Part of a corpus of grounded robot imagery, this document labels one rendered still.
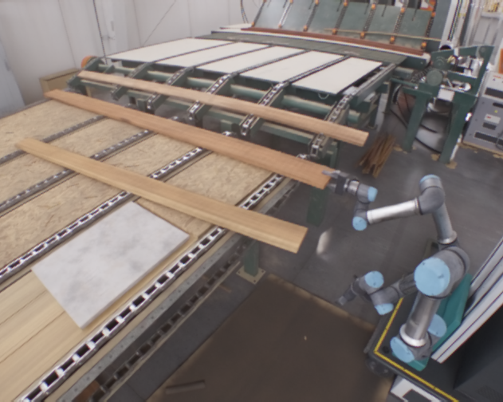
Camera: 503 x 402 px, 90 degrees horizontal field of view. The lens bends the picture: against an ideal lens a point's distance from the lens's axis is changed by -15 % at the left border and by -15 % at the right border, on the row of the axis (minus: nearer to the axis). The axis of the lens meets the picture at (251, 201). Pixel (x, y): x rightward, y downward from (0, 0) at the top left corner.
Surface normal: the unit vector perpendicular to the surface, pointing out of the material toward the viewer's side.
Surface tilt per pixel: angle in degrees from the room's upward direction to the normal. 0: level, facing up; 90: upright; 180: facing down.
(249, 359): 0
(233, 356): 0
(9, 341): 0
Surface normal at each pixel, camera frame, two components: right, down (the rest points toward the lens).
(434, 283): -0.90, 0.15
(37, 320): 0.00, -0.79
